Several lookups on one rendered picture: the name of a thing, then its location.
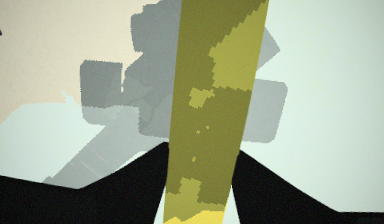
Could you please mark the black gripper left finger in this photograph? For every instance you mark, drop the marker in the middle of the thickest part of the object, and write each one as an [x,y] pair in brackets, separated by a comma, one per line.
[131,195]

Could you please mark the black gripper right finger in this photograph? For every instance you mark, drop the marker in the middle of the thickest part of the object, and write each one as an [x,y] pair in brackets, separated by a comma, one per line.
[263,197]

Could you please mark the yellow bar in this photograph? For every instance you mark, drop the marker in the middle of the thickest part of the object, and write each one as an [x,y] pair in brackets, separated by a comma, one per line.
[219,43]

